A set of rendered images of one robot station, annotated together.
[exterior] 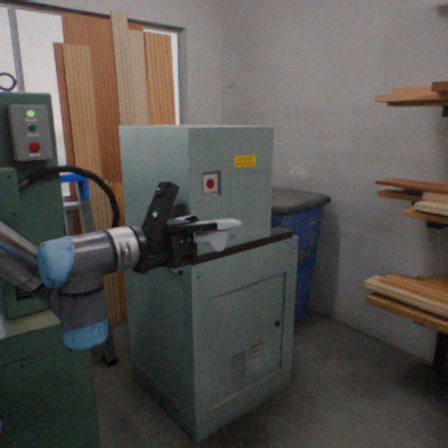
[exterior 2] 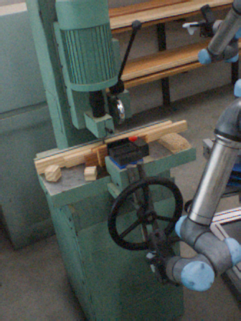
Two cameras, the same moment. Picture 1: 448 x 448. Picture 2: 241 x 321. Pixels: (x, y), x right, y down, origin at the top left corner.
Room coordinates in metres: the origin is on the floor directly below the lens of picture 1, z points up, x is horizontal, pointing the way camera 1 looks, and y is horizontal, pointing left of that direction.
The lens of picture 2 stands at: (0.68, 2.29, 1.63)
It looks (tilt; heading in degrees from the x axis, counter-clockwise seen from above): 27 degrees down; 285
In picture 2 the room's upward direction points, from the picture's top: 8 degrees counter-clockwise
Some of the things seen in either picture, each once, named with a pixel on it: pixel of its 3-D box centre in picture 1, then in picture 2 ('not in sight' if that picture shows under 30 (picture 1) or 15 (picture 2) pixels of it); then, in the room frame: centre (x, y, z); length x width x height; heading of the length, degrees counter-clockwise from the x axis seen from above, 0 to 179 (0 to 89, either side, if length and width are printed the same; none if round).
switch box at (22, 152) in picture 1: (30, 132); not in sight; (1.19, 0.58, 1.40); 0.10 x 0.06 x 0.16; 126
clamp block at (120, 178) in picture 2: not in sight; (130, 169); (0.99, 1.07, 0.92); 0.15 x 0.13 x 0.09; 36
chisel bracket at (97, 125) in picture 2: not in sight; (100, 124); (1.13, 0.91, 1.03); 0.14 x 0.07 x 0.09; 126
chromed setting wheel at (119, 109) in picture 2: not in sight; (117, 109); (1.09, 0.75, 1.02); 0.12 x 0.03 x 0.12; 126
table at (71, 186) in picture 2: not in sight; (122, 170); (1.04, 1.00, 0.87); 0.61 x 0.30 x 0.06; 36
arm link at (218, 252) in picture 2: not in sight; (217, 254); (0.68, 1.41, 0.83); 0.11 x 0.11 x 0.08; 39
